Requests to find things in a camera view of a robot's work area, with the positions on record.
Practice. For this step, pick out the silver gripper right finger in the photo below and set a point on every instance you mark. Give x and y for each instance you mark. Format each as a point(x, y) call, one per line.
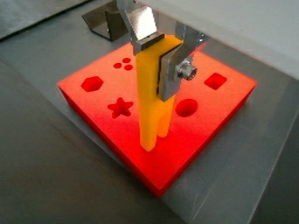
point(176, 65)

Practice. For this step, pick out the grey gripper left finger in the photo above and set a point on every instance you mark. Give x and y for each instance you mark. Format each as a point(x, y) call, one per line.
point(139, 19)

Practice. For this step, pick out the yellow two-pronged peg object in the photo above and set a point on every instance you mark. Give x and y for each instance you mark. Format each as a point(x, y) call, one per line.
point(155, 112)

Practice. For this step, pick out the black regrasp stand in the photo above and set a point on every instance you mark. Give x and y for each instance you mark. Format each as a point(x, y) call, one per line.
point(104, 21)

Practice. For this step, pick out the red foam fixture block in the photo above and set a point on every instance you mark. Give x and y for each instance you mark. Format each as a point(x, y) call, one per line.
point(102, 93)

